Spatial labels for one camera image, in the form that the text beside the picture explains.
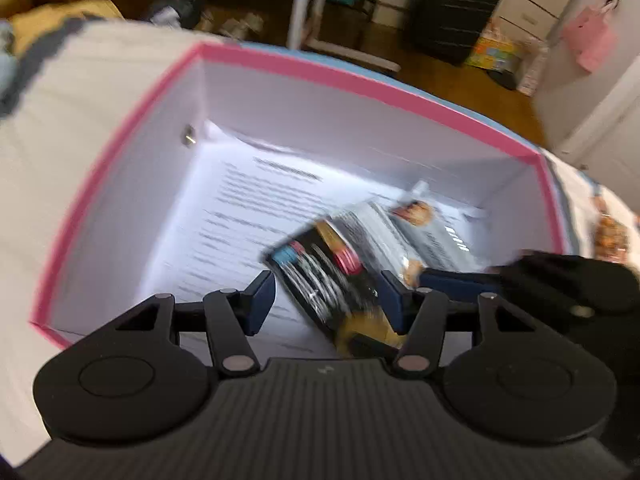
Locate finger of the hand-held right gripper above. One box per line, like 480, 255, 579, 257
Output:
419, 267, 507, 304

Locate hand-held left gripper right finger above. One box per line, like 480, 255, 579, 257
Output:
380, 270, 540, 377

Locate white door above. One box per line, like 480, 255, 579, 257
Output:
530, 0, 640, 173

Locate dark bag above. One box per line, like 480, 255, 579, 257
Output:
147, 0, 207, 30

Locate clear bag of mixed nuts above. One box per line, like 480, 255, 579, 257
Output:
590, 185, 640, 267

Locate pink bag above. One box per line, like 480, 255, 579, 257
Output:
562, 4, 619, 74

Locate black suitcase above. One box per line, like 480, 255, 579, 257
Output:
405, 0, 504, 67

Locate printed paper sheets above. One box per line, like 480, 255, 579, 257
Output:
150, 120, 488, 361

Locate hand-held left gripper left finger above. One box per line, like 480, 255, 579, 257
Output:
114, 270, 277, 377

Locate black snack packet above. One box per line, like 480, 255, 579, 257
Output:
260, 215, 416, 357

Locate silver white snack packet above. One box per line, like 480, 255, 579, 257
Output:
367, 180, 493, 288

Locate pink-rimmed cardboard box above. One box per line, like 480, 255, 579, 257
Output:
30, 42, 576, 352

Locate colourful cardboard box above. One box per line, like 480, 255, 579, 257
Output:
464, 24, 522, 75

